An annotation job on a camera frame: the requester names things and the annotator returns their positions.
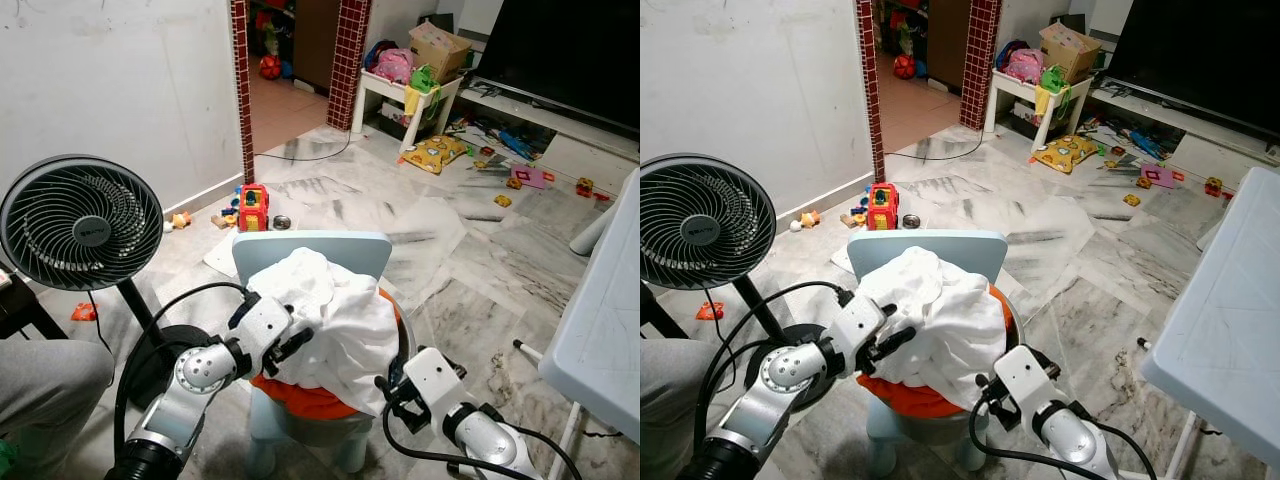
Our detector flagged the white garment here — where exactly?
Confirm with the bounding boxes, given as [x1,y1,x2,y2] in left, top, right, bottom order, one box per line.
[857,247,1013,411]
[244,247,401,417]

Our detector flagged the orange garment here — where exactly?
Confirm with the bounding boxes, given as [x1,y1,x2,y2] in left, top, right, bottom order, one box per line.
[248,287,409,421]
[858,287,1021,419]

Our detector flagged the light blue child chair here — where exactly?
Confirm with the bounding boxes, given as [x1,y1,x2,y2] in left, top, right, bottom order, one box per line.
[232,231,394,477]
[847,229,1009,477]

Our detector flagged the red yellow toy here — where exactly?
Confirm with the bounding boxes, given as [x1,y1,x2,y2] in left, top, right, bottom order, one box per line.
[237,183,272,234]
[867,182,900,231]

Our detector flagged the light blue folding table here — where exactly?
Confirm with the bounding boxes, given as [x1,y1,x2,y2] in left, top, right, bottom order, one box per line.
[512,168,641,480]
[1138,165,1280,480]

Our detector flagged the black standing fan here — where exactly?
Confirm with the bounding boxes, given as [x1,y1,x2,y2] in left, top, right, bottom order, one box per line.
[640,153,836,413]
[0,153,213,413]

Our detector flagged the person leg grey trousers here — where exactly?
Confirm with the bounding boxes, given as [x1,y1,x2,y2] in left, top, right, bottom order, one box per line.
[0,338,117,480]
[640,338,713,480]

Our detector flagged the black low table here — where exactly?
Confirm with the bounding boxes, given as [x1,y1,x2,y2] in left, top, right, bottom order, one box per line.
[0,268,69,343]
[640,283,691,341]

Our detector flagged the white small table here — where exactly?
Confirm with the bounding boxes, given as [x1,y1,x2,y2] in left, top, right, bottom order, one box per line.
[983,68,1093,154]
[349,68,464,154]

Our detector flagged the green bag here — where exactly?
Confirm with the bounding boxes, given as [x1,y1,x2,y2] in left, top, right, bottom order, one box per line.
[1035,64,1073,121]
[403,64,443,121]

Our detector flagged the pink backpack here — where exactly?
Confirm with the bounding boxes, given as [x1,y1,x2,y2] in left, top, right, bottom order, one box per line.
[372,46,415,86]
[1005,46,1046,86]

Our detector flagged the white television stand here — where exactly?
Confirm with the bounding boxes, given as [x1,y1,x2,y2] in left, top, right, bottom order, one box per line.
[1085,78,1280,191]
[452,78,641,198]

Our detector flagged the brown cardboard box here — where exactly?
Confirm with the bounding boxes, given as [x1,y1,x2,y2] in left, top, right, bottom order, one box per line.
[408,21,474,84]
[1038,21,1104,84]

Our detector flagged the black flat television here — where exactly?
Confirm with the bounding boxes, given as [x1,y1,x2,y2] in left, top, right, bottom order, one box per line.
[468,0,641,138]
[1103,0,1280,136]

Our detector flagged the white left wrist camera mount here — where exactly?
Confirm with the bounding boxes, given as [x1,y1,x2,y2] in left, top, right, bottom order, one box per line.
[232,292,294,351]
[833,293,893,351]

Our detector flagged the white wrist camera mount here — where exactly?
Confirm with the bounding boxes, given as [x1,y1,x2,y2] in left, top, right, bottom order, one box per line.
[993,345,1061,413]
[833,293,893,351]
[400,346,470,413]
[232,292,294,351]

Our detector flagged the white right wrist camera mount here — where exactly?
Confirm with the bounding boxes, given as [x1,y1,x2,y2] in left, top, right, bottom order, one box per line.
[993,345,1061,413]
[400,346,470,413]

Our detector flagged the black floor cable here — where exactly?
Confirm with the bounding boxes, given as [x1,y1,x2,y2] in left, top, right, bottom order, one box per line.
[253,127,354,164]
[885,127,986,163]

